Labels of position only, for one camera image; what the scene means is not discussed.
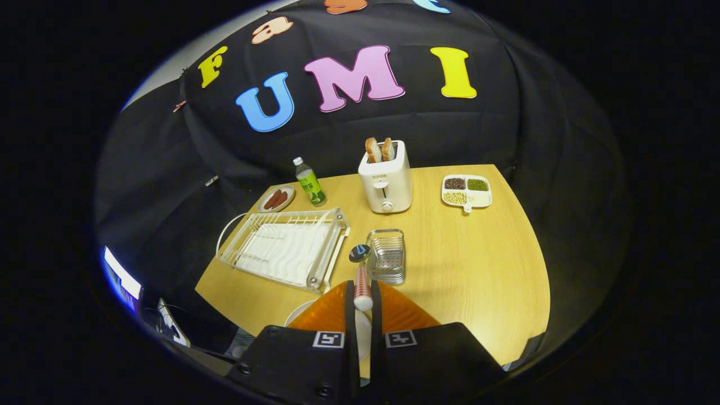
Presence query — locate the lit monitor screen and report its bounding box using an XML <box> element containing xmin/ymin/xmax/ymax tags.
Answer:
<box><xmin>102</xmin><ymin>246</ymin><xmax>142</xmax><ymax>311</ymax></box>

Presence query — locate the pink-handled spoon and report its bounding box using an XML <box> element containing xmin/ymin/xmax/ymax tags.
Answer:
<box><xmin>348</xmin><ymin>244</ymin><xmax>374</xmax><ymax>312</ymax></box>

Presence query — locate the green label drink bottle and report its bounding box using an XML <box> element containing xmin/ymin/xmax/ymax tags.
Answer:
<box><xmin>292</xmin><ymin>157</ymin><xmax>327</xmax><ymax>207</ymax></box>

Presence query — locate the white toaster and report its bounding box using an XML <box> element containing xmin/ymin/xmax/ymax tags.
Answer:
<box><xmin>358</xmin><ymin>140</ymin><xmax>413</xmax><ymax>214</ymax></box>

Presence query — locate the metal wire basket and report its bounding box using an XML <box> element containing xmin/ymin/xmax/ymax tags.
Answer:
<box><xmin>366</xmin><ymin>228</ymin><xmax>406</xmax><ymax>286</ymax></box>

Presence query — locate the white divided bean tray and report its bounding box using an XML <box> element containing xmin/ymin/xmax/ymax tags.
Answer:
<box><xmin>441</xmin><ymin>174</ymin><xmax>493</xmax><ymax>214</ymax></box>

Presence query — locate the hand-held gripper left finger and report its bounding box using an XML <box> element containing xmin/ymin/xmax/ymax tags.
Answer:
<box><xmin>225</xmin><ymin>280</ymin><xmax>361</xmax><ymax>405</ymax></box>

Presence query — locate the small grey dish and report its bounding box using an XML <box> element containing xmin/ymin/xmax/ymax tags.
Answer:
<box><xmin>258</xmin><ymin>184</ymin><xmax>296</xmax><ymax>213</ymax></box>

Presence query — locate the black backdrop cloth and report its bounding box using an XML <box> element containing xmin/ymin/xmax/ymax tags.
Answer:
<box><xmin>96</xmin><ymin>0</ymin><xmax>631</xmax><ymax>352</ymax></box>

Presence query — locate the white round plate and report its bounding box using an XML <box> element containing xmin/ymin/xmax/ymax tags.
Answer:
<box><xmin>284</xmin><ymin>299</ymin><xmax>373</xmax><ymax>362</ymax></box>

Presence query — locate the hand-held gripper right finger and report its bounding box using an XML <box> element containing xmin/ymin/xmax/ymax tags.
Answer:
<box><xmin>368</xmin><ymin>280</ymin><xmax>507</xmax><ymax>405</ymax></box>

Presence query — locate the white wire dish rack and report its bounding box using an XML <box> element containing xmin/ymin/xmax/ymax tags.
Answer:
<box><xmin>216</xmin><ymin>208</ymin><xmax>351</xmax><ymax>293</ymax></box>

